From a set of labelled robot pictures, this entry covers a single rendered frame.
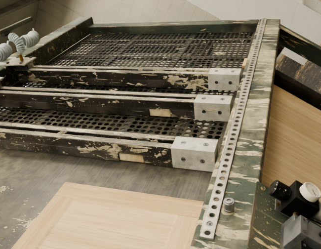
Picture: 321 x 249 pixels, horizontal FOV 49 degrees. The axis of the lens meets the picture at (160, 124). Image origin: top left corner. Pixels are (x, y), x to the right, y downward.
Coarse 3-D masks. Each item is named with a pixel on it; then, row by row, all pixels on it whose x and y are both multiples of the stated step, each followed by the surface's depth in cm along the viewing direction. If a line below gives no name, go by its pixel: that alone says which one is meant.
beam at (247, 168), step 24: (264, 48) 162; (264, 72) 140; (264, 96) 123; (264, 120) 109; (240, 144) 100; (264, 144) 100; (216, 168) 92; (240, 168) 91; (240, 192) 83; (240, 216) 77; (192, 240) 73; (216, 240) 72; (240, 240) 71
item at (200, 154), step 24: (0, 144) 121; (24, 144) 117; (48, 144) 114; (72, 144) 110; (96, 144) 107; (120, 144) 104; (144, 144) 101; (168, 144) 100; (192, 144) 98; (216, 144) 97; (192, 168) 100
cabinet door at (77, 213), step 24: (72, 192) 95; (96, 192) 94; (120, 192) 93; (48, 216) 88; (72, 216) 87; (96, 216) 86; (120, 216) 85; (144, 216) 85; (168, 216) 84; (192, 216) 82; (24, 240) 82; (48, 240) 82; (72, 240) 81; (96, 240) 80; (120, 240) 79; (144, 240) 78; (168, 240) 77
